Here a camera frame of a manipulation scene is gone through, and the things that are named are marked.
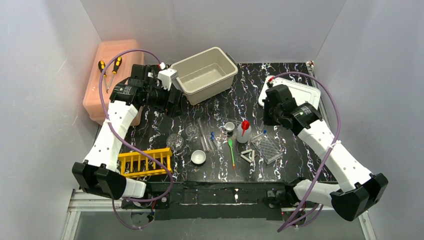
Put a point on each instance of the aluminium frame rail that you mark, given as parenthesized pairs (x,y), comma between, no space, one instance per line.
(357,188)

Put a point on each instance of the left yellow black screwdriver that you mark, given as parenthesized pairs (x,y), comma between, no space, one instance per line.
(102,67)

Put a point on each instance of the small white crucible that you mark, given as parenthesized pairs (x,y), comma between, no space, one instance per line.
(229,127)

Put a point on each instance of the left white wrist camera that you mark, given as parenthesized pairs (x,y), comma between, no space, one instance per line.
(168,78)

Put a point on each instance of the white bin lid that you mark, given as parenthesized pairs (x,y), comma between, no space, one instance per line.
(301,93)

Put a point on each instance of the pink plastic storage box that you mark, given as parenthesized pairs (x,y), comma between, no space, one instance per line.
(105,52)

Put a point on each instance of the white ceramic evaporating dish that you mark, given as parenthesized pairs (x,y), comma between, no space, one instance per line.
(198,157)

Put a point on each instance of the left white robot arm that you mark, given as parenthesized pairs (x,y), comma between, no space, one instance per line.
(97,174)

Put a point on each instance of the small glass beaker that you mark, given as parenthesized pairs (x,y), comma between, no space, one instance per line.
(192,132)

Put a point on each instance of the white clay triangle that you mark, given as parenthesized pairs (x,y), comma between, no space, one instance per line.
(248,155)

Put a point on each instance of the yellow test tube rack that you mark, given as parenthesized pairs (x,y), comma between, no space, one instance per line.
(135,165)

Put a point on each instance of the beige plastic bin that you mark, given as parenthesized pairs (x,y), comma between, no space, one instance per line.
(205,74)

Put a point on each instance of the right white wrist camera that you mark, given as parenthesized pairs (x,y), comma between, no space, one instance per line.
(270,82)

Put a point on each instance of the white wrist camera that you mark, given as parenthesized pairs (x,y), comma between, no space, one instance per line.
(270,82)
(168,78)

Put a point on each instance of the red capped wash bottle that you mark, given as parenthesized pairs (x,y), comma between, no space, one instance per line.
(243,132)

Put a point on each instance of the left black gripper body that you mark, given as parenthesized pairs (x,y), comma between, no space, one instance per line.
(172,101)

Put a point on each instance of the clear well plate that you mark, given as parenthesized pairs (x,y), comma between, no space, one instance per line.
(268,148)

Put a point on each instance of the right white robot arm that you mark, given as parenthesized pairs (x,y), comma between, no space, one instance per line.
(357,188)

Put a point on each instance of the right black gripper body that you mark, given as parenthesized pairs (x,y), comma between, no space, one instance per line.
(269,112)

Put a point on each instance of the right yellow black screwdriver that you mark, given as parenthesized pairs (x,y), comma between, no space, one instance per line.
(116,66)

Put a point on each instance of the yellow black screwdriver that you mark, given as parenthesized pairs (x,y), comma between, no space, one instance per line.
(116,66)
(102,67)

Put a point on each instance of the round glass flask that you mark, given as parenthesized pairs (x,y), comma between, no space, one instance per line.
(175,142)

